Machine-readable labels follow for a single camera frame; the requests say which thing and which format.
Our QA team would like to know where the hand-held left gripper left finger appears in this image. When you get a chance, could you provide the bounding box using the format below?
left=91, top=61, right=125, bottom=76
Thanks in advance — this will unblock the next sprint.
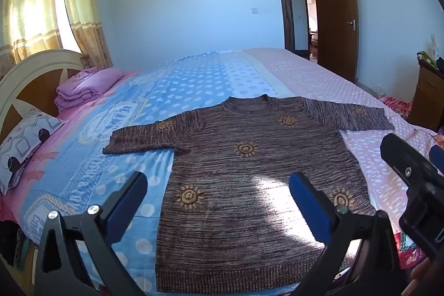
left=35, top=171, right=148, bottom=296

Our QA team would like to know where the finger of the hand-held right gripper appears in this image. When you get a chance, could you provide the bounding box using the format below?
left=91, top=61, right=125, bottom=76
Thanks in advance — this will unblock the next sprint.
left=380, top=133, right=444, bottom=191

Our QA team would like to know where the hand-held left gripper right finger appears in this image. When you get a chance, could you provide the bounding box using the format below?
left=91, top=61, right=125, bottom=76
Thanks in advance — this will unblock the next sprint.
left=289, top=173, right=410, bottom=296

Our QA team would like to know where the brown knit sweater sun pattern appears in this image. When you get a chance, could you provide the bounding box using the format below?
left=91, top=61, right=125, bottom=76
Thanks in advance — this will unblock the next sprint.
left=103, top=94, right=396, bottom=295

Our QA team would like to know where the person's right hand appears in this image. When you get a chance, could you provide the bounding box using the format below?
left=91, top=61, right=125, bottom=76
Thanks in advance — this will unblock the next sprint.
left=410, top=258, right=444, bottom=296

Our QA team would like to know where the red patterned cloth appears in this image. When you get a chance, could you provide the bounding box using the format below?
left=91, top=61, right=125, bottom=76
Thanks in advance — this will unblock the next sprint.
left=378, top=94, right=434, bottom=269

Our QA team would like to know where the brown wooden cabinet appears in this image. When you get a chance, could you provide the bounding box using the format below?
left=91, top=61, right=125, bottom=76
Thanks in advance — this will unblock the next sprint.
left=407, top=58, right=444, bottom=132

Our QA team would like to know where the green item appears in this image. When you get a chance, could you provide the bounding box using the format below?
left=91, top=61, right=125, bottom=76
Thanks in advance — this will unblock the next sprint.
left=416, top=51, right=438, bottom=68

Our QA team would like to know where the grey patterned pillow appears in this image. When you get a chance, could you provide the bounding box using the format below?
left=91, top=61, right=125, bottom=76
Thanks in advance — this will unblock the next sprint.
left=0, top=107, right=66, bottom=195

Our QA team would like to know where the folded pink quilt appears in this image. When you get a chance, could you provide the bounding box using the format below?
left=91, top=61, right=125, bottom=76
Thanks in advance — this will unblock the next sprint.
left=55, top=67, right=125, bottom=112

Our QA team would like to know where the brown wooden door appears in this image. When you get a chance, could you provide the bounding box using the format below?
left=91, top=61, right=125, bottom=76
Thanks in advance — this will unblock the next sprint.
left=312, top=0, right=360, bottom=83

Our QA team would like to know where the blue pink dotted bed sheet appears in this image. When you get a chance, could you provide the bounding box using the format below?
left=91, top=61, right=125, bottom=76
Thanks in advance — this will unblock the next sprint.
left=0, top=48, right=444, bottom=296

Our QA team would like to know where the cream wooden headboard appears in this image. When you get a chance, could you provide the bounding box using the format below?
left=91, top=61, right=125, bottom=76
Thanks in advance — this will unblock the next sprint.
left=0, top=49, right=85, bottom=144

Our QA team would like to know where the window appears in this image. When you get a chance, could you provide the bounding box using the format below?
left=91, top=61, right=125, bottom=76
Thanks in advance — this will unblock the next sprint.
left=54, top=0, right=74, bottom=50

